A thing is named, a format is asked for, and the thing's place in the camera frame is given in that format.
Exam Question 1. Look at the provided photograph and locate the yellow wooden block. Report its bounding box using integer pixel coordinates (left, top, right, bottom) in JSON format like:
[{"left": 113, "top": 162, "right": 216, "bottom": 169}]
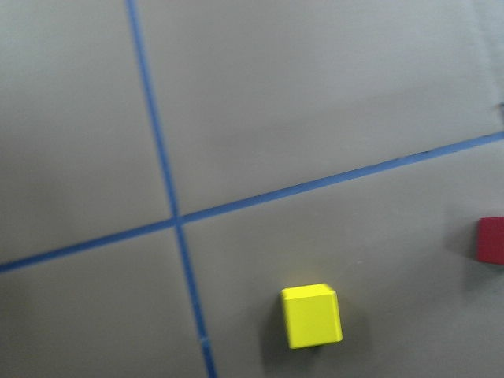
[{"left": 280, "top": 283, "right": 343, "bottom": 349}]

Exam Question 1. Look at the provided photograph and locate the red wooden block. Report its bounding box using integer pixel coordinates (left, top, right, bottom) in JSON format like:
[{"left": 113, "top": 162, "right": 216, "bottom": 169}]
[{"left": 476, "top": 217, "right": 504, "bottom": 265}]

